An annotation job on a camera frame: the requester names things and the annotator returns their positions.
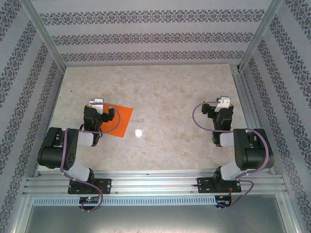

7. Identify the orange paper sheet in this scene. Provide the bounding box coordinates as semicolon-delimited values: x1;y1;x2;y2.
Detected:
99;103;134;138

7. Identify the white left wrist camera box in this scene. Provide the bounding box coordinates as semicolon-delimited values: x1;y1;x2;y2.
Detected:
88;98;105;114

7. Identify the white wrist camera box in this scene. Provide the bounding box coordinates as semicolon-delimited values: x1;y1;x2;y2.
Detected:
215;96;231;113
88;98;105;114

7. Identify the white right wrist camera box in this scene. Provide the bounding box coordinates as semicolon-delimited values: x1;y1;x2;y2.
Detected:
215;96;231;113

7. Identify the aluminium side rail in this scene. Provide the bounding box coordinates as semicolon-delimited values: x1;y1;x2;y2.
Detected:
230;64;277;175

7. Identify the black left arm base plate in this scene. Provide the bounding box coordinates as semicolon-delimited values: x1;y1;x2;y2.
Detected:
67;178;112;195

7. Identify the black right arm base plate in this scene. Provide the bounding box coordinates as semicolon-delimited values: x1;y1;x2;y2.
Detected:
196;177;242;194

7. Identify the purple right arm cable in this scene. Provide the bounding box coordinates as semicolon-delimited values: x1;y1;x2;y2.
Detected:
192;100;271;211

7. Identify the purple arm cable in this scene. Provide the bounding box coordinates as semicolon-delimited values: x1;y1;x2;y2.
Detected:
192;100;271;211
60;103;121;214

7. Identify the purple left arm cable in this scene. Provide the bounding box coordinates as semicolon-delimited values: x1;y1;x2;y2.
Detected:
60;103;121;214

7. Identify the aluminium frame post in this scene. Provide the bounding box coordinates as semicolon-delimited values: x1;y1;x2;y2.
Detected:
237;0;285;72
18;0;67;71

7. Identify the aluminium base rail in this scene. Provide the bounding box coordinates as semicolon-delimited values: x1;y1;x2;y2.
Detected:
23;169;290;197

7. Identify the slotted grey cable duct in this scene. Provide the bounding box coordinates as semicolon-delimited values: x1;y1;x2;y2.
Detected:
33;196;217;207

